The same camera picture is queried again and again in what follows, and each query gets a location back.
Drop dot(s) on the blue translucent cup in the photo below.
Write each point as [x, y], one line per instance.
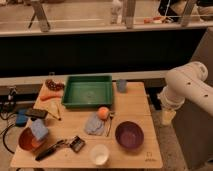
[121, 85]

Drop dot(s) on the black handled kitchen tool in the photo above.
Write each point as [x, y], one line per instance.
[50, 150]

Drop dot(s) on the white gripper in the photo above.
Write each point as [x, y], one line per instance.
[167, 116]

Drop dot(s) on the orange carrot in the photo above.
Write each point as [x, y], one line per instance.
[47, 97]

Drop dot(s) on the light blue towel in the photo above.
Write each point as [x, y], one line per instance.
[94, 125]

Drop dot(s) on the orange fruit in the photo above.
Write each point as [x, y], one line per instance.
[103, 113]

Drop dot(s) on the white cup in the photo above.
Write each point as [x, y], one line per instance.
[99, 155]

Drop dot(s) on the blue sponge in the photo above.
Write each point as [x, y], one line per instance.
[39, 130]

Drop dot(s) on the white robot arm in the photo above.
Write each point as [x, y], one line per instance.
[185, 82]

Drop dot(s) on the green plastic tray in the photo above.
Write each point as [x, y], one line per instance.
[88, 91]

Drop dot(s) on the bunch of dark grapes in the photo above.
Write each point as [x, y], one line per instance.
[51, 85]

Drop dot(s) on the yellow banana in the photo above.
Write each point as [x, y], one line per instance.
[54, 110]

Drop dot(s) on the purple bowl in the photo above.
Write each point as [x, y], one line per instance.
[129, 135]

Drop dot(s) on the orange bowl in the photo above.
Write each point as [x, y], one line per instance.
[28, 142]

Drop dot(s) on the black rectangular device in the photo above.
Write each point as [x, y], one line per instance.
[36, 113]

